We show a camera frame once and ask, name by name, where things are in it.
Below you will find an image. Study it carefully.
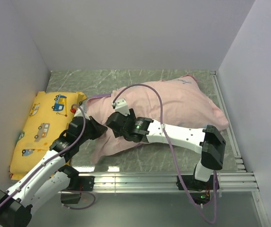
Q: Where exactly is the purple princess print pillowcase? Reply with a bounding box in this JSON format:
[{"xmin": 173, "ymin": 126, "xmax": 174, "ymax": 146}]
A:
[{"xmin": 86, "ymin": 75, "xmax": 229, "ymax": 164}]

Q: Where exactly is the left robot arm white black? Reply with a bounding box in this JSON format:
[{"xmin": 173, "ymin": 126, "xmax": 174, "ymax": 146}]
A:
[{"xmin": 0, "ymin": 117, "xmax": 107, "ymax": 227}]

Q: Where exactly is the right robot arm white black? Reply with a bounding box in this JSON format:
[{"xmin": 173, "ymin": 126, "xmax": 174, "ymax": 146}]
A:
[{"xmin": 106, "ymin": 112, "xmax": 226, "ymax": 189}]

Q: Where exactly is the yellow car print pillow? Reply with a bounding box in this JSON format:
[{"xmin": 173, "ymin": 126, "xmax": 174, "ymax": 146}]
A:
[{"xmin": 9, "ymin": 91, "xmax": 87, "ymax": 180}]

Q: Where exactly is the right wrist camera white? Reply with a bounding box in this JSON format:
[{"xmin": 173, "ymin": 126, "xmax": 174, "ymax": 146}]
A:
[{"xmin": 112, "ymin": 98, "xmax": 130, "ymax": 116}]

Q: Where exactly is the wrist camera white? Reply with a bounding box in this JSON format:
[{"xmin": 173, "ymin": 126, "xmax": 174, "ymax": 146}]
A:
[
  {"xmin": 112, "ymin": 98, "xmax": 130, "ymax": 116},
  {"xmin": 70, "ymin": 104, "xmax": 86, "ymax": 117}
]

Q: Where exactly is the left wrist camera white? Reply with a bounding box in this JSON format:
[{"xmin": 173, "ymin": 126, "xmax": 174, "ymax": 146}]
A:
[{"xmin": 70, "ymin": 104, "xmax": 86, "ymax": 117}]

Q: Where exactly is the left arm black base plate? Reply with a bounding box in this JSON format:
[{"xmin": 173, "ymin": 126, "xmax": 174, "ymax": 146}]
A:
[{"xmin": 72, "ymin": 175, "xmax": 95, "ymax": 192}]

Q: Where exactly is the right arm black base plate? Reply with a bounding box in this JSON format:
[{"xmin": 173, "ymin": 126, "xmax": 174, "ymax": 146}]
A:
[{"xmin": 181, "ymin": 175, "xmax": 219, "ymax": 192}]

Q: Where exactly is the aluminium mounting rail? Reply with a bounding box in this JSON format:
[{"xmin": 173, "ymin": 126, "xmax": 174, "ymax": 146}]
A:
[{"xmin": 59, "ymin": 172, "xmax": 260, "ymax": 193}]

